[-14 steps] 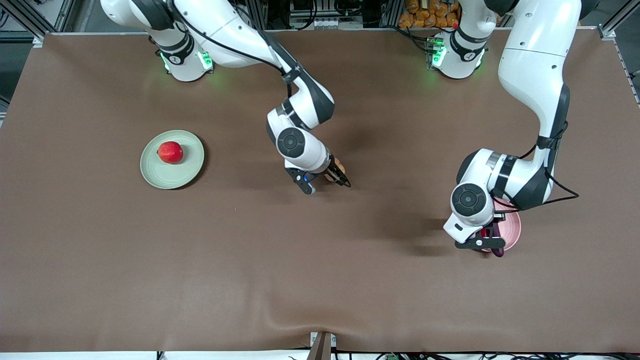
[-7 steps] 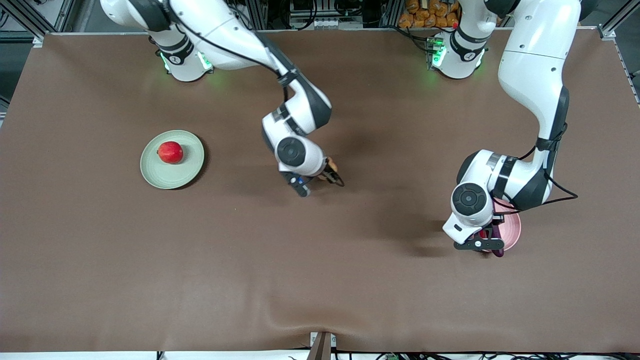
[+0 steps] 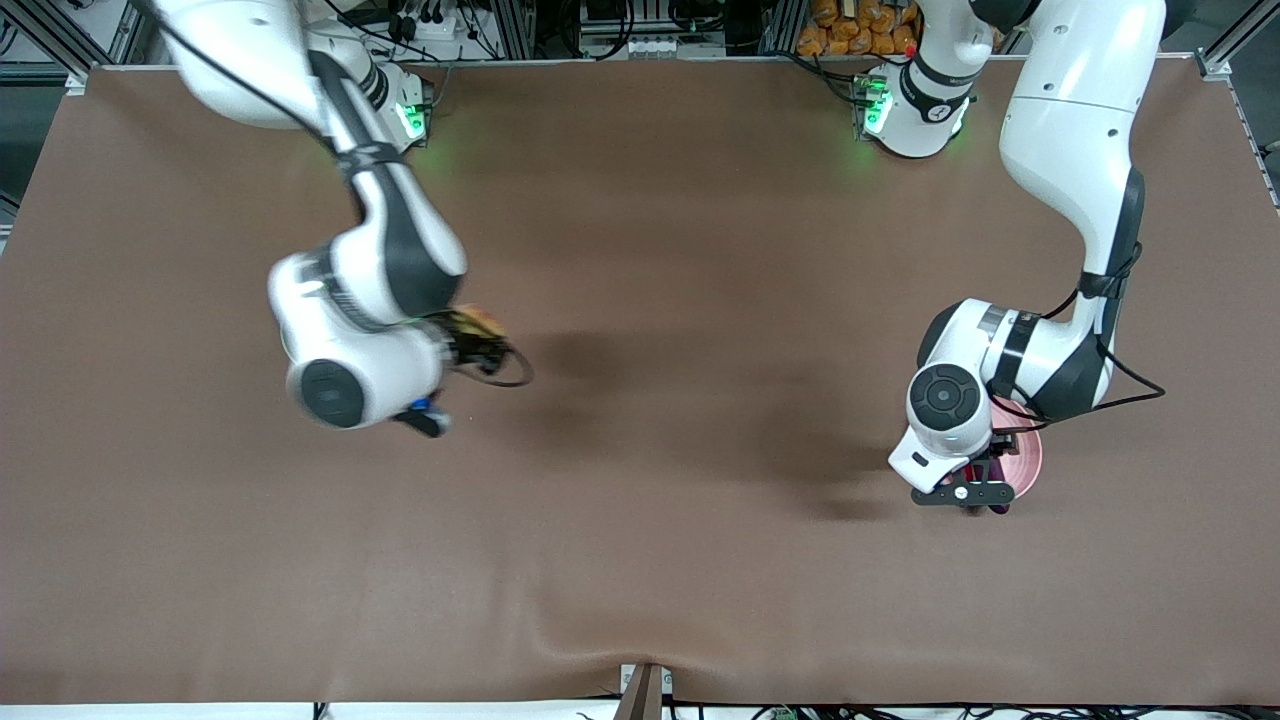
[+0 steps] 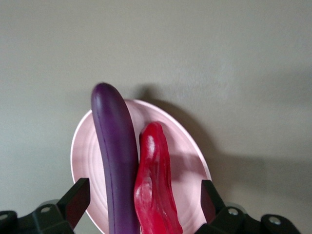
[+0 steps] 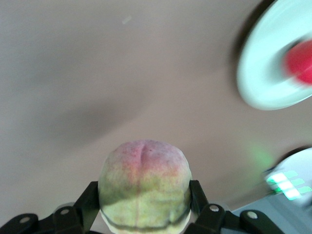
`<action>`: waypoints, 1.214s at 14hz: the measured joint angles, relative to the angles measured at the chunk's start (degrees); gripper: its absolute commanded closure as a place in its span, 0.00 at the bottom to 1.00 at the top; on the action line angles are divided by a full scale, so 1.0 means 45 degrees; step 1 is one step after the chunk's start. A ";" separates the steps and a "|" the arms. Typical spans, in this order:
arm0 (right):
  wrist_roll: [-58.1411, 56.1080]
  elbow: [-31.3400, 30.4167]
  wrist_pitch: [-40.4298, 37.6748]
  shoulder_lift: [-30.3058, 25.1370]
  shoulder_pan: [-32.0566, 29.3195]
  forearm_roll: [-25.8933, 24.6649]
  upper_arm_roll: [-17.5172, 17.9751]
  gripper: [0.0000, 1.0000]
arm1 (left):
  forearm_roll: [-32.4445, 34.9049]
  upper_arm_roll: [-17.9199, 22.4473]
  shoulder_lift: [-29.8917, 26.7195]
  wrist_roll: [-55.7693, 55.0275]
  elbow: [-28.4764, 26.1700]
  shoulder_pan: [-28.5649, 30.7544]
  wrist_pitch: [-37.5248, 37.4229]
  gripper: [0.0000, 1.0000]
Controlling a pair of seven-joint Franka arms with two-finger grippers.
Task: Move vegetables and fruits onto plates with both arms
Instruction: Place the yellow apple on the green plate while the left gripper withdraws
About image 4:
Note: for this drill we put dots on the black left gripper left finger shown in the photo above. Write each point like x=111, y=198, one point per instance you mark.
x=48, y=219

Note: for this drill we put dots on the purple eggplant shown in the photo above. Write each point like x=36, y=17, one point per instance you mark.
x=114, y=146

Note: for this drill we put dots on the red chili pepper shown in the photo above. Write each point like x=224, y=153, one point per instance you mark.
x=156, y=182

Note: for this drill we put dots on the pink round plate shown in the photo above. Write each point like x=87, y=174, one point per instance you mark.
x=187, y=170

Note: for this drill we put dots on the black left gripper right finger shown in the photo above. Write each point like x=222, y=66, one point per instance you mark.
x=229, y=221

